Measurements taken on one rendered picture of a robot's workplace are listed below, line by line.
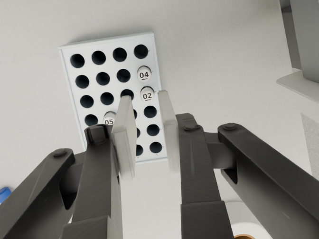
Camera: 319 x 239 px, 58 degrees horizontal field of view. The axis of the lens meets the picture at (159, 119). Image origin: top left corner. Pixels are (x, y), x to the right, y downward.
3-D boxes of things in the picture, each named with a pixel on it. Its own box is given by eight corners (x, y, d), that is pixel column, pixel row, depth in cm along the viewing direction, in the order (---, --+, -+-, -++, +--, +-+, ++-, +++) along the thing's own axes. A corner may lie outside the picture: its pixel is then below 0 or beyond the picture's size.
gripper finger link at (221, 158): (182, 149, 13) (247, 139, 13) (172, 114, 18) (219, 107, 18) (186, 177, 14) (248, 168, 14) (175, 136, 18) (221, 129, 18)
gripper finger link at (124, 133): (135, 180, 16) (121, 182, 16) (137, 132, 22) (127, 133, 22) (125, 129, 14) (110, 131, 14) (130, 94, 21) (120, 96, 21)
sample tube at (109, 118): (120, 112, 31) (117, 128, 26) (109, 114, 31) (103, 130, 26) (118, 101, 30) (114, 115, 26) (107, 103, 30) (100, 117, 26)
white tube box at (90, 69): (168, 144, 33) (171, 160, 29) (94, 155, 33) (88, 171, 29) (152, 31, 28) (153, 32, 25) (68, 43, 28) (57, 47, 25)
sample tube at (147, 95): (153, 90, 30) (155, 102, 26) (141, 91, 30) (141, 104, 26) (152, 78, 30) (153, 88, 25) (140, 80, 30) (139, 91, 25)
